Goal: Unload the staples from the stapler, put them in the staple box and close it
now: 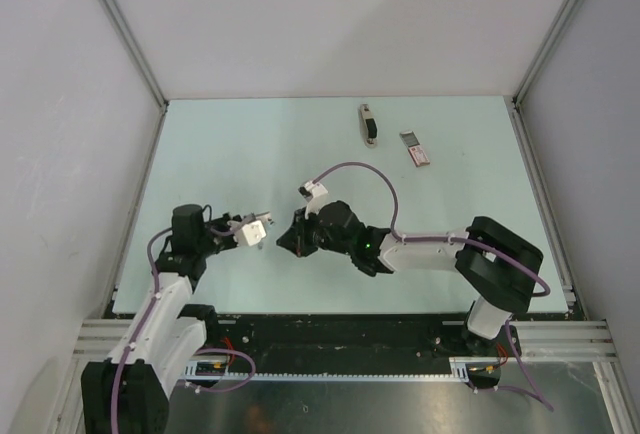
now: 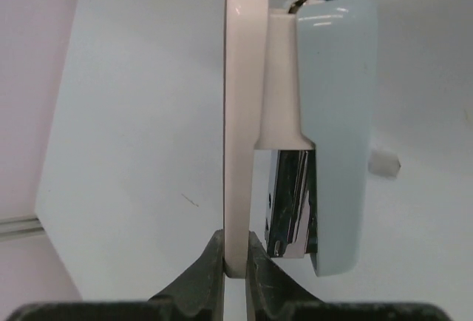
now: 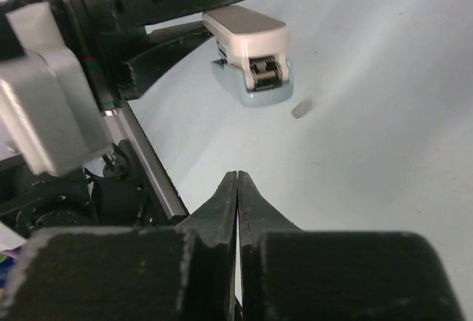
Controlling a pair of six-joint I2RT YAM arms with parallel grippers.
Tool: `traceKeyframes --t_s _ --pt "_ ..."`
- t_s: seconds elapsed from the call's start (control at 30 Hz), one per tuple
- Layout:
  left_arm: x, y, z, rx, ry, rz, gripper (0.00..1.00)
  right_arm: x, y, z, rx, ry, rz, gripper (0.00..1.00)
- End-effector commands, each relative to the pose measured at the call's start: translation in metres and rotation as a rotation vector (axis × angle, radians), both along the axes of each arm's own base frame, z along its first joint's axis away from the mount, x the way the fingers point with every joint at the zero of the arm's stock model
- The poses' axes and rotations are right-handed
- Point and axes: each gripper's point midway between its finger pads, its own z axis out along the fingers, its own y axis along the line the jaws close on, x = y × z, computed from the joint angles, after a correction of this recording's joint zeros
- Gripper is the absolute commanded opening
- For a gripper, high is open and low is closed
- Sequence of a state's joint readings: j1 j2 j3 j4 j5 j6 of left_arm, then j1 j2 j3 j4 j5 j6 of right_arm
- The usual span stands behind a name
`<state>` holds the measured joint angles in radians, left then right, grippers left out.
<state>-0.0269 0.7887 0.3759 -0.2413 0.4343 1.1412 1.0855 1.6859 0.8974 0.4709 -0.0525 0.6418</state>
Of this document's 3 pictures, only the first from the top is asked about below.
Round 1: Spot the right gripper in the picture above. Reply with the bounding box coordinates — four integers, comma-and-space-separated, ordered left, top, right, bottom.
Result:
277, 206, 353, 258

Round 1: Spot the light blue white stapler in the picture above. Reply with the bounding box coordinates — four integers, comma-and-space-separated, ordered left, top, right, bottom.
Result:
240, 212, 273, 247

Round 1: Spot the beige black stapler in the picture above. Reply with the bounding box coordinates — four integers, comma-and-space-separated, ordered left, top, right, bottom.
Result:
358, 103, 378, 148

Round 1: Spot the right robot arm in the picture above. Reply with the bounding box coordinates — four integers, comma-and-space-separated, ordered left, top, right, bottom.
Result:
276, 201, 550, 355

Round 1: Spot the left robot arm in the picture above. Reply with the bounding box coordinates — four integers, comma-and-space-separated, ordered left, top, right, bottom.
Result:
81, 204, 255, 433

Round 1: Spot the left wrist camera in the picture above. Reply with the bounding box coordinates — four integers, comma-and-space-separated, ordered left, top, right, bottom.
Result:
229, 216, 267, 247

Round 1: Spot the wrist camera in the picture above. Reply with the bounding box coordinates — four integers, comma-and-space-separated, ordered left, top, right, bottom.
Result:
298, 180, 329, 218
229, 216, 267, 247

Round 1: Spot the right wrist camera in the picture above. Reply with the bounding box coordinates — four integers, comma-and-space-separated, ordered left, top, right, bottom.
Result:
298, 180, 329, 218

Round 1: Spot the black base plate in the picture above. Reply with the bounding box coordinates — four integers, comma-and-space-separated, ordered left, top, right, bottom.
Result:
180, 305, 521, 378

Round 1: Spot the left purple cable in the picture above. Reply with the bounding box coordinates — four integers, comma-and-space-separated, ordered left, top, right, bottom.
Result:
109, 227, 257, 434

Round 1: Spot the purple cable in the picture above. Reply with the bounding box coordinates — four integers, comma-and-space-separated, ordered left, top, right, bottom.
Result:
109, 227, 257, 434
304, 162, 554, 412

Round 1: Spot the slotted cable duct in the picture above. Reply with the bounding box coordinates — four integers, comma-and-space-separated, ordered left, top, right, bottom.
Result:
180, 358, 501, 384

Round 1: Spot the right aluminium rail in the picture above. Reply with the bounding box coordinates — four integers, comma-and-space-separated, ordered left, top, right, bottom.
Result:
513, 321, 617, 362

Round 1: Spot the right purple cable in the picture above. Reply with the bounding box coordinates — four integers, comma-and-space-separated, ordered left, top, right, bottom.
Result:
304, 162, 554, 412

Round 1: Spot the left aluminium frame post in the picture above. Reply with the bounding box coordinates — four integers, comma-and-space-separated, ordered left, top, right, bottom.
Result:
98, 0, 168, 109

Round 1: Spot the aluminium frame post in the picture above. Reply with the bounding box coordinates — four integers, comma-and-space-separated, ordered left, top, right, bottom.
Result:
511, 0, 607, 105
98, 0, 168, 109

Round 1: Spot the right aluminium frame post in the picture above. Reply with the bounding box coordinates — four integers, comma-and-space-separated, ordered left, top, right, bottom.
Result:
511, 0, 607, 105

